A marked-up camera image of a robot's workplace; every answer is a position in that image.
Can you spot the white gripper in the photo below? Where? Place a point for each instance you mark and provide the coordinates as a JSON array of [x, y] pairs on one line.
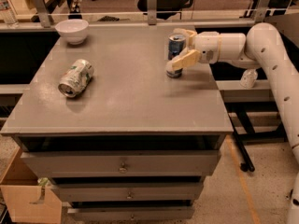
[[206, 47]]

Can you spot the blue silver redbull can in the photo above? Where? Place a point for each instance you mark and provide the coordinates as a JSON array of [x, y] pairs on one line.
[[176, 44]]

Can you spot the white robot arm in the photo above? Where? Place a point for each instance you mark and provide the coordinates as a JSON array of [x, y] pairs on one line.
[[261, 47]]

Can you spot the green white soda can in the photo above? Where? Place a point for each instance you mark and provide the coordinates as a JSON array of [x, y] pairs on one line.
[[76, 78]]

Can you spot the grey side bench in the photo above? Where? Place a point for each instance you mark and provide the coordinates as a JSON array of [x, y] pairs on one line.
[[233, 92]]

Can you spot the grey drawer cabinet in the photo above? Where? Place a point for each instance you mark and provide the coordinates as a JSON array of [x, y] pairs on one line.
[[129, 104]]

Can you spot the white ceramic bowl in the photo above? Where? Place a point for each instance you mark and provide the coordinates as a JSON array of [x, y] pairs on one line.
[[74, 31]]

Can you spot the black metal pole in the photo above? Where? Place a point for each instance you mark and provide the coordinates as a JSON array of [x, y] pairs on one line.
[[247, 164]]

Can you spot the grey top drawer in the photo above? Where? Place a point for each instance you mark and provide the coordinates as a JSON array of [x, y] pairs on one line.
[[63, 164]]

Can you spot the grey drawer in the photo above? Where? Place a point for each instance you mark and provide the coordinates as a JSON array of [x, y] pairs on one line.
[[131, 213], [63, 164], [112, 192]]

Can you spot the grey metal railing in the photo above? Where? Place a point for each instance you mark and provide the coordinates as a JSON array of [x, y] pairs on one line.
[[45, 14]]

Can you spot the grey middle drawer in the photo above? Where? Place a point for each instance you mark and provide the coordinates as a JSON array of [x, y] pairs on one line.
[[112, 192]]

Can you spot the clear plastic water bottle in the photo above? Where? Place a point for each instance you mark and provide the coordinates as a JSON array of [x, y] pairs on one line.
[[7, 14]]

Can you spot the grey bottom drawer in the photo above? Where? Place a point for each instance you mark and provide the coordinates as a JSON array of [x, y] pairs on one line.
[[131, 213]]

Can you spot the cardboard box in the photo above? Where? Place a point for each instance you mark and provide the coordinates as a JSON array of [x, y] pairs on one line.
[[26, 200]]

